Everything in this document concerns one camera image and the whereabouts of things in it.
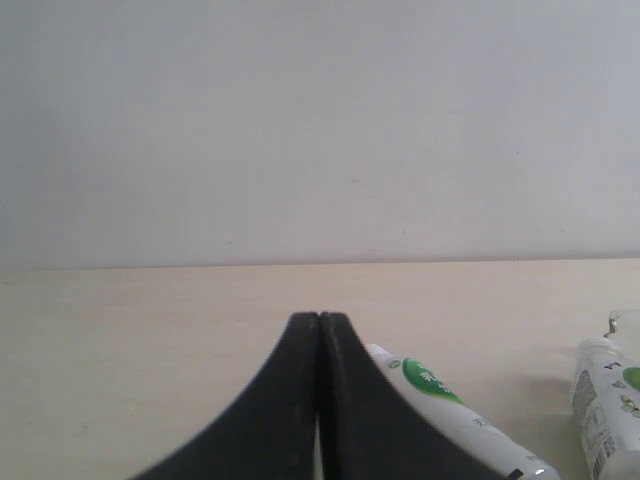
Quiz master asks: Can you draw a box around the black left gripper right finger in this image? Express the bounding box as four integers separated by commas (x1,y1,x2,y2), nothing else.
318,312,499,480

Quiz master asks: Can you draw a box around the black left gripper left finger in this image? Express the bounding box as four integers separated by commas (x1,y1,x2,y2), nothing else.
136,312,320,479

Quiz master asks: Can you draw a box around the clear bottle butterfly label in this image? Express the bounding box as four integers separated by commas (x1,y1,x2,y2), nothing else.
570,337,639,480

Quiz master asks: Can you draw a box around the clear bottle red label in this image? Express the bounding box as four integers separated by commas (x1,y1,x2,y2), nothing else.
607,309,640,337

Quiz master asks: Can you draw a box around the white bottle green label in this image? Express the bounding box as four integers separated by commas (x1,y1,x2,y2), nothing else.
365,344,559,479

